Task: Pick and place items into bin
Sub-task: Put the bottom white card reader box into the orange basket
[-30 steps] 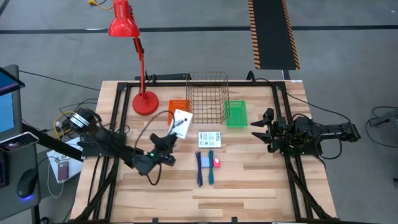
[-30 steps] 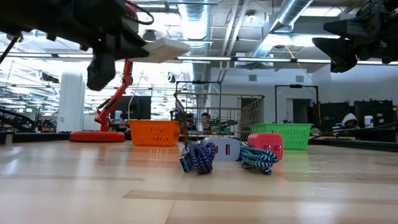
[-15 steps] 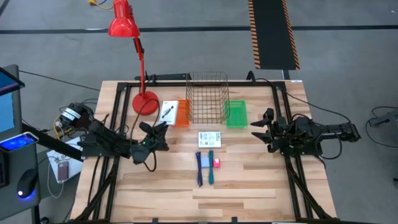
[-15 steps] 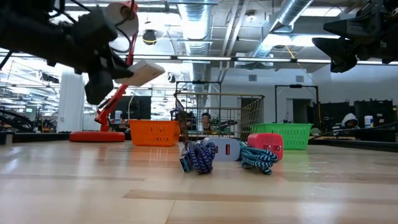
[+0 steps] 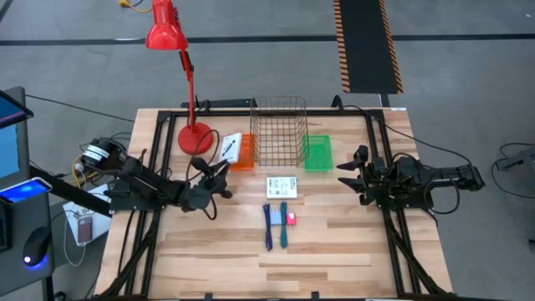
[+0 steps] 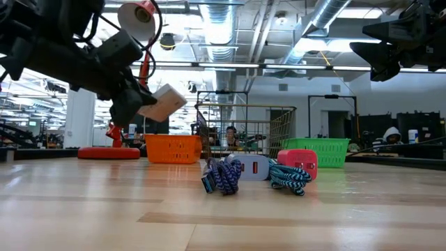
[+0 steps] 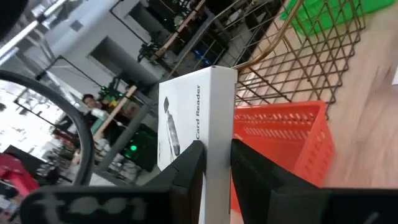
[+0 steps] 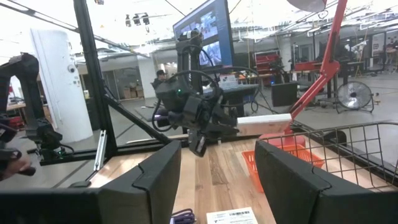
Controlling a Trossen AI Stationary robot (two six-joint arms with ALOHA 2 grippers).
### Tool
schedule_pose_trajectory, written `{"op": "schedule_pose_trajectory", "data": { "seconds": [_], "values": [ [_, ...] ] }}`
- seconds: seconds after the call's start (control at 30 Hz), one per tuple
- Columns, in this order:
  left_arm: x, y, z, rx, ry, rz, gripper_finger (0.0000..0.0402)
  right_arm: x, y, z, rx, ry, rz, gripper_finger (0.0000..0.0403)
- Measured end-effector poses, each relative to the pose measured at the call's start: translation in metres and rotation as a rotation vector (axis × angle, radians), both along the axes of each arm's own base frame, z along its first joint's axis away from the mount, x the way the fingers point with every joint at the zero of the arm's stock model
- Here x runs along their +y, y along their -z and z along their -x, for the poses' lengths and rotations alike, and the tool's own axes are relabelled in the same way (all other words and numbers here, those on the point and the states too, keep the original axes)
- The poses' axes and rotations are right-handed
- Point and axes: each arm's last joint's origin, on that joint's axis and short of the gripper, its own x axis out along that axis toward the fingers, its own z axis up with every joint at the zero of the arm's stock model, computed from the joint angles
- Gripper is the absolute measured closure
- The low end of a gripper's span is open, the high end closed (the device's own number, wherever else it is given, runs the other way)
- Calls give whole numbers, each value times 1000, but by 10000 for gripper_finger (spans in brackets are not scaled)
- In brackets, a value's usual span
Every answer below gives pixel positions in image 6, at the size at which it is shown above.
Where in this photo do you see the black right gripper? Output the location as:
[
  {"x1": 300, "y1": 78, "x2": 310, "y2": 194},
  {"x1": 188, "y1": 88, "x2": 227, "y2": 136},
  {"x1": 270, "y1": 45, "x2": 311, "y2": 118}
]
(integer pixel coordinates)
[{"x1": 349, "y1": 0, "x2": 446, "y2": 82}]

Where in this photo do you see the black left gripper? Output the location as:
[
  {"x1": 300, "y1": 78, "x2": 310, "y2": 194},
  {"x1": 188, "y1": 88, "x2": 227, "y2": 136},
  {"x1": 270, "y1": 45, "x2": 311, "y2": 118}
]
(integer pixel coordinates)
[{"x1": 26, "y1": 44, "x2": 157, "y2": 128}]

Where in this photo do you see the white box with cable picture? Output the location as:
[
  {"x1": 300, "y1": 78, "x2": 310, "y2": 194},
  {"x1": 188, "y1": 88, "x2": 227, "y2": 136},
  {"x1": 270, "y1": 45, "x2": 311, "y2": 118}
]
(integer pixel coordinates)
[{"x1": 137, "y1": 82, "x2": 188, "y2": 123}]

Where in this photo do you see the purple braided cable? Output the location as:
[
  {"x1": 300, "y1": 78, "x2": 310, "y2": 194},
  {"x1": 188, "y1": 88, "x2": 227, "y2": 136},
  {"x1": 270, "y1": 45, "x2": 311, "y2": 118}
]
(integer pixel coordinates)
[{"x1": 201, "y1": 157, "x2": 244, "y2": 195}]

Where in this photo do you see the blue round object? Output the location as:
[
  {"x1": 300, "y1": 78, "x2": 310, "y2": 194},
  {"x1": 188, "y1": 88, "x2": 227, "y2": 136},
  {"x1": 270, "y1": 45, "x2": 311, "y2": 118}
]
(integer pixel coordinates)
[{"x1": 225, "y1": 153, "x2": 270, "y2": 182}]

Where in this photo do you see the red wall charger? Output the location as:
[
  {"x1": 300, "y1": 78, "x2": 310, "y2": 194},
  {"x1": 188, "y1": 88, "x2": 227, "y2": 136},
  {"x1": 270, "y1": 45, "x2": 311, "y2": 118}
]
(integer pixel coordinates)
[{"x1": 277, "y1": 149, "x2": 318, "y2": 181}]

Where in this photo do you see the teal braided cable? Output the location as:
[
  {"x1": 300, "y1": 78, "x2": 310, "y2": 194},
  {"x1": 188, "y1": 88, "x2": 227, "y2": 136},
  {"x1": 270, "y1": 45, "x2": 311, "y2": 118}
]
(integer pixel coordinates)
[{"x1": 267, "y1": 158, "x2": 314, "y2": 197}]

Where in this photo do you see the black background screen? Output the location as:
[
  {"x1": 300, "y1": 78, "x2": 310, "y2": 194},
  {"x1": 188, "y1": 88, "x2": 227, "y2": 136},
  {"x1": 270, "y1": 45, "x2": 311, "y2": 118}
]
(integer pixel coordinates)
[{"x1": 128, "y1": 114, "x2": 171, "y2": 135}]

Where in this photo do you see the white building column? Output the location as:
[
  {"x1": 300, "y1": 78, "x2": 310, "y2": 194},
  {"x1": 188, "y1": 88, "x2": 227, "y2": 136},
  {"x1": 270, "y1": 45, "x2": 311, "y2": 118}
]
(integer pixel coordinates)
[{"x1": 63, "y1": 89, "x2": 97, "y2": 149}]

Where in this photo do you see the red desk lamp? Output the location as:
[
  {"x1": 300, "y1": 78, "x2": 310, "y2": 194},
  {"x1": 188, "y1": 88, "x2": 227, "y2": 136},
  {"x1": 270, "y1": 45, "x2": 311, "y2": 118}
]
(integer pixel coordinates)
[{"x1": 77, "y1": 0, "x2": 157, "y2": 160}]

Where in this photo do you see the orange plastic basket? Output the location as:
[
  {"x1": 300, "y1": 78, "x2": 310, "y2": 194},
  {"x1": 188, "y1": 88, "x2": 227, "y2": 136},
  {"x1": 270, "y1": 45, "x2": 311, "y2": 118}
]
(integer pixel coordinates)
[{"x1": 144, "y1": 134, "x2": 203, "y2": 165}]

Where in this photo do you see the black background cabinet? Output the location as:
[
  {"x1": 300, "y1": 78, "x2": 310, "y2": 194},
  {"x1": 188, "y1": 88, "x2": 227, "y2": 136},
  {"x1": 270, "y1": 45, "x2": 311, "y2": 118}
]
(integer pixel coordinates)
[
  {"x1": 357, "y1": 113, "x2": 394, "y2": 146},
  {"x1": 396, "y1": 111, "x2": 443, "y2": 144}
]

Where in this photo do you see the person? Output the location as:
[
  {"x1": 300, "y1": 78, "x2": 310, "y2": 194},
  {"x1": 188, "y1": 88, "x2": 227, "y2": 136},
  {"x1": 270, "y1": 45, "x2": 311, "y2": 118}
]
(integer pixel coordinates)
[
  {"x1": 371, "y1": 126, "x2": 403, "y2": 146},
  {"x1": 224, "y1": 125, "x2": 242, "y2": 147}
]

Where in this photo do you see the long ceiling light strip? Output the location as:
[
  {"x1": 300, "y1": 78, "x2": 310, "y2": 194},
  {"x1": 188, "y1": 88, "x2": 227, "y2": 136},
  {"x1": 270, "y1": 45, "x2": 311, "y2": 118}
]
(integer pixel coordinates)
[{"x1": 130, "y1": 60, "x2": 446, "y2": 73}]

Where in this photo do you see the green plastic basket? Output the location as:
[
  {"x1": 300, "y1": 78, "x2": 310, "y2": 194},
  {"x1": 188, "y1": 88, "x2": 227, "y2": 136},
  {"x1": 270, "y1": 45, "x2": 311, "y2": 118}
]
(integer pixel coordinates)
[{"x1": 280, "y1": 137, "x2": 351, "y2": 169}]

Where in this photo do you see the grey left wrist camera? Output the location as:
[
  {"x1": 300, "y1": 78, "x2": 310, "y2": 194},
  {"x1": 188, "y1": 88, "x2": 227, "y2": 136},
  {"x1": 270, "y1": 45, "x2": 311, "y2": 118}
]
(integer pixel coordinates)
[{"x1": 94, "y1": 29, "x2": 144, "y2": 71}]

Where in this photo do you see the silver ventilation duct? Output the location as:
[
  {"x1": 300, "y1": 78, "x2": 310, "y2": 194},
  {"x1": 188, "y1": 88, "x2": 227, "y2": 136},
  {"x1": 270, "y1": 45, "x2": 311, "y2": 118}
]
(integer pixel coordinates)
[
  {"x1": 282, "y1": 0, "x2": 352, "y2": 66},
  {"x1": 199, "y1": 0, "x2": 238, "y2": 92}
]

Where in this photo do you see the black metal frame stand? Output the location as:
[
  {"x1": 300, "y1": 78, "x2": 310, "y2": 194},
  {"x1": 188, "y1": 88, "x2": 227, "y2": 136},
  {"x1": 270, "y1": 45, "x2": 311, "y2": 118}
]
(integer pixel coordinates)
[
  {"x1": 197, "y1": 89, "x2": 249, "y2": 133},
  {"x1": 307, "y1": 94, "x2": 358, "y2": 139}
]

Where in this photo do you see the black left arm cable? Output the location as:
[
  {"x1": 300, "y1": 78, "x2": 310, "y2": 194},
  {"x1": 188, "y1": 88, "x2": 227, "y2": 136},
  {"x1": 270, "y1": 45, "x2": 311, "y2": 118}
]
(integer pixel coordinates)
[{"x1": 100, "y1": 0, "x2": 164, "y2": 81}]

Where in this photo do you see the black aluminium table frame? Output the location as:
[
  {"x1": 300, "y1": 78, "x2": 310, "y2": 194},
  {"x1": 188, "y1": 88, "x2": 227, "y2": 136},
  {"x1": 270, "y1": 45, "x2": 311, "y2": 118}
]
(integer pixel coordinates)
[{"x1": 0, "y1": 148, "x2": 446, "y2": 172}]

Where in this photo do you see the metal wire basket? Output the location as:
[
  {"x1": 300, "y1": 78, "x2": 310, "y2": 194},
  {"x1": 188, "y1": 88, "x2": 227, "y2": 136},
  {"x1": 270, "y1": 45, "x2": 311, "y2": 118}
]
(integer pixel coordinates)
[{"x1": 194, "y1": 102, "x2": 298, "y2": 165}]

